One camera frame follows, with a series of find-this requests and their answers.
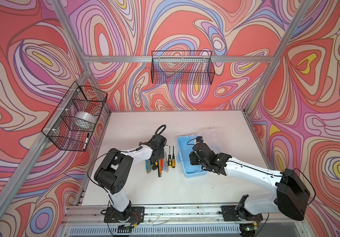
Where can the teal utility knife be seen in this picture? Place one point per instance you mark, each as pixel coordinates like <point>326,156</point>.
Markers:
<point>148,166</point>

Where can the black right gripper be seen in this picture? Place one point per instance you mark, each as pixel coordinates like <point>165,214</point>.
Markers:
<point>193,155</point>

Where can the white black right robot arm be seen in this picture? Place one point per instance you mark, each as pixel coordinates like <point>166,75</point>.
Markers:
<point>287,192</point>

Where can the black wire basket wall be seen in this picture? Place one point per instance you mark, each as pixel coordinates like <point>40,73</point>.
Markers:
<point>185,67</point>
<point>60,128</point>

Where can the black marker in basket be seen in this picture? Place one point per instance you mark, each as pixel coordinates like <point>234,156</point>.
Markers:
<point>86,141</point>

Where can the black wire basket left wall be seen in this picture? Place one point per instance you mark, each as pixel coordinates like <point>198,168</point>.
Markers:
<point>60,128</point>

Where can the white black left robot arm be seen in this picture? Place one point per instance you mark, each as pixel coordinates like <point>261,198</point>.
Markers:
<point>113,172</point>

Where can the grey tape roll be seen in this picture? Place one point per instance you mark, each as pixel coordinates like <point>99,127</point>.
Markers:
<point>84,120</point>

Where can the clear handle screwdriver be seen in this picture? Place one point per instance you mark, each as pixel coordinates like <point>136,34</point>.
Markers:
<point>165,166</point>

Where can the blue plastic tool box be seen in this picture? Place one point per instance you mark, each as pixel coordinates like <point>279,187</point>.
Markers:
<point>187,156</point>

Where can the small yellow black screwdriver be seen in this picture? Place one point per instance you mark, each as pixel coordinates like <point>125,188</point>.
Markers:
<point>169,158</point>

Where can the orange black screwdriver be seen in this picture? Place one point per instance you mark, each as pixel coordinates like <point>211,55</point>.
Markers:
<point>160,163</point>

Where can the black wire basket back wall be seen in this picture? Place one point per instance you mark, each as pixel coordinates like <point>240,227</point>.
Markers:
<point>185,67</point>

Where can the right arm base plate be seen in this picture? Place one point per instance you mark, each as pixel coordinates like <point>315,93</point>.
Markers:
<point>233,213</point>

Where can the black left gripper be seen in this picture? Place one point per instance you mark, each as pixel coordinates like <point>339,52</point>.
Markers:
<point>162,153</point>

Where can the clear plastic box lid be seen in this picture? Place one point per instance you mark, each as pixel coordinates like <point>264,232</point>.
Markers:
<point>211,139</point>

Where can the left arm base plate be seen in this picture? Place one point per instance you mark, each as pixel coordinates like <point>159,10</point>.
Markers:
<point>133,215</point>

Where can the yellow black pliers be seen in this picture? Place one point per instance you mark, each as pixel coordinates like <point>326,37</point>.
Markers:
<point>154,165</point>

